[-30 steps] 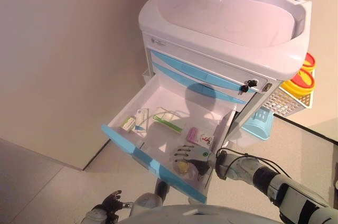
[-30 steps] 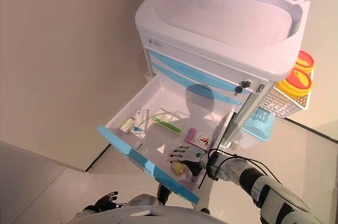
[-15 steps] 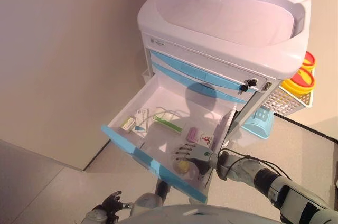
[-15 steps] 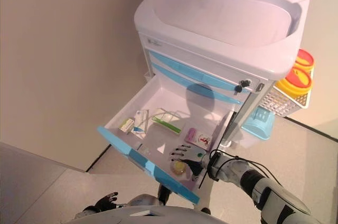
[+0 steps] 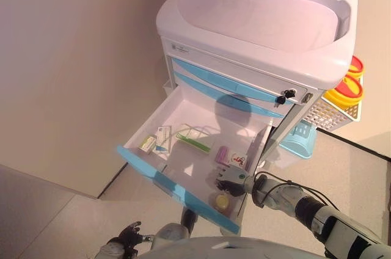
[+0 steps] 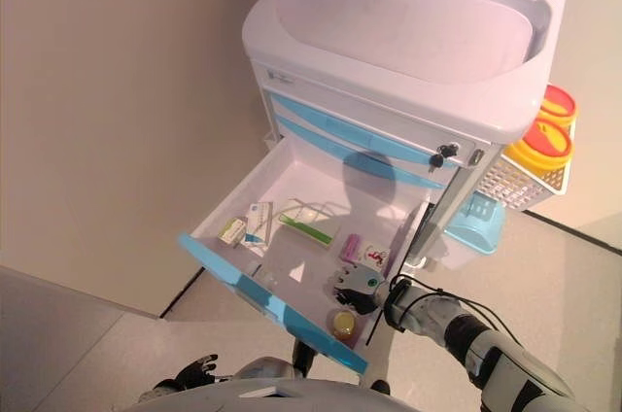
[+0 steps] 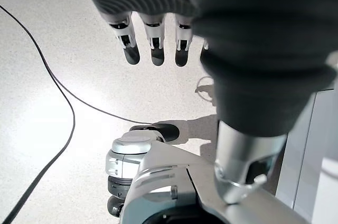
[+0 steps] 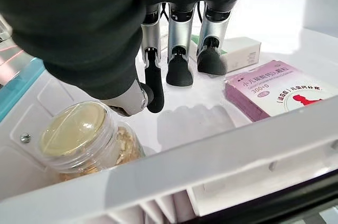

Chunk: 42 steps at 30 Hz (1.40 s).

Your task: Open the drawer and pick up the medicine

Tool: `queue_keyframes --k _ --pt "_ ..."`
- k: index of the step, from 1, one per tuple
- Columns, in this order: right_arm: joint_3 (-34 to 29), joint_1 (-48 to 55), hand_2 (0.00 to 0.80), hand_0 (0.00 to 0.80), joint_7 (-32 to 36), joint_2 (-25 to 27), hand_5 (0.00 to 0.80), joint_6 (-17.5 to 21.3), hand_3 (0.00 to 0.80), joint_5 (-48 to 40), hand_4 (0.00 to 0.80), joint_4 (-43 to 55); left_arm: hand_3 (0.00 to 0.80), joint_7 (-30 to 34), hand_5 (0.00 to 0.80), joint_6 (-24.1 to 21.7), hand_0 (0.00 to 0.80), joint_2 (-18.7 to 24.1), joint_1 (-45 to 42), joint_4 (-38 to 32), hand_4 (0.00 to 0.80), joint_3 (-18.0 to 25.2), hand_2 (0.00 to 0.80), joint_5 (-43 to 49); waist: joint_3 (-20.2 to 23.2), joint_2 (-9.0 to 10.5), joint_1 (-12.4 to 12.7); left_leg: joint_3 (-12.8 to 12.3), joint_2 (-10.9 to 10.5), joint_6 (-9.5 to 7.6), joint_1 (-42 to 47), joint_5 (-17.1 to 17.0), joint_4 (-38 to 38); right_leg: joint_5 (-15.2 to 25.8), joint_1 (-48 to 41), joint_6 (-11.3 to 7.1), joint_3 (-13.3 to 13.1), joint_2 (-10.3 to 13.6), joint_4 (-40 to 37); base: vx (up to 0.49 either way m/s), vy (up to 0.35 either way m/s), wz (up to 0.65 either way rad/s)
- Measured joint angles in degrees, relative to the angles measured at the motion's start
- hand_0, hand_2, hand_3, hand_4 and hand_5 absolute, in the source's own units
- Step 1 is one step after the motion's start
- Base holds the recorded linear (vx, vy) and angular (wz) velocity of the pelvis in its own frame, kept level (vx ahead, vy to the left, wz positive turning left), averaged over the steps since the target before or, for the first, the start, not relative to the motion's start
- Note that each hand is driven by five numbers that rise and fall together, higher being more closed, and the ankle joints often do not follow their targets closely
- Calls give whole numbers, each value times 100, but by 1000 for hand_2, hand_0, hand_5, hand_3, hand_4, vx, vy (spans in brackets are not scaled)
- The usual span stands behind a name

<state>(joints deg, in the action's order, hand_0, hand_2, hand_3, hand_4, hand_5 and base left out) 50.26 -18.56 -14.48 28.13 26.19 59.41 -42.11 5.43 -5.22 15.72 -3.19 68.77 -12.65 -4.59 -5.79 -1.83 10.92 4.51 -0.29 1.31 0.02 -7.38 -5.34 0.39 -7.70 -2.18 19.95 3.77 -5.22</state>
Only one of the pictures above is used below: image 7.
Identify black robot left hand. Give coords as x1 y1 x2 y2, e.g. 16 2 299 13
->
73 0 338 204

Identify black floor cable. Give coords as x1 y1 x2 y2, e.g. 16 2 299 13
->
0 4 77 224
0 4 156 127

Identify silver robot left leg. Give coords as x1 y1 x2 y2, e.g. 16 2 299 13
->
105 120 309 224

